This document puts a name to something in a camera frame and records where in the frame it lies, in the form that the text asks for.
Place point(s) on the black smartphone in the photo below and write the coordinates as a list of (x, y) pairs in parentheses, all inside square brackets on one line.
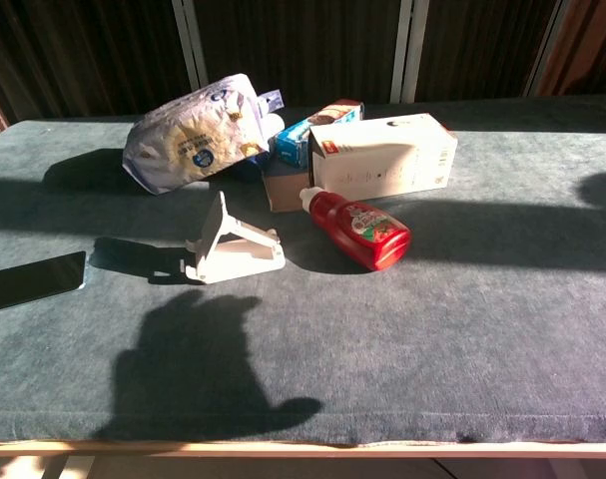
[(33, 282)]

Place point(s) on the white folding phone stand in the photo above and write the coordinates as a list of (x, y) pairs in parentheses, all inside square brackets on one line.
[(232, 249)]

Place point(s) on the brown cardboard piece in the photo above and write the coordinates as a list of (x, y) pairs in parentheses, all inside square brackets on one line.
[(282, 192)]

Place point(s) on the red ketchup bottle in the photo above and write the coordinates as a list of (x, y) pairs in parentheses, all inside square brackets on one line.
[(362, 229)]

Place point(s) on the blue cookie box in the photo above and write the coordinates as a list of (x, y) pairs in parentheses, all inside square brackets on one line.
[(295, 142)]

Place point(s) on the white carton box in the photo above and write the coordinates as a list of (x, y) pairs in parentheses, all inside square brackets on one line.
[(382, 164)]

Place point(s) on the white blue snack bag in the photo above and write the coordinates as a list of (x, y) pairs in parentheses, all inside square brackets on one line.
[(192, 140)]

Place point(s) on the grey blue felt table mat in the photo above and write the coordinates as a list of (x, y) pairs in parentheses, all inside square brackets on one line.
[(432, 324)]

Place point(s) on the orange curtain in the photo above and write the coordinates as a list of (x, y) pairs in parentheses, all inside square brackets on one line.
[(587, 45)]

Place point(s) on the white frame post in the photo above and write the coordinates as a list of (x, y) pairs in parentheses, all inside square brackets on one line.
[(190, 45), (410, 50), (547, 45)]

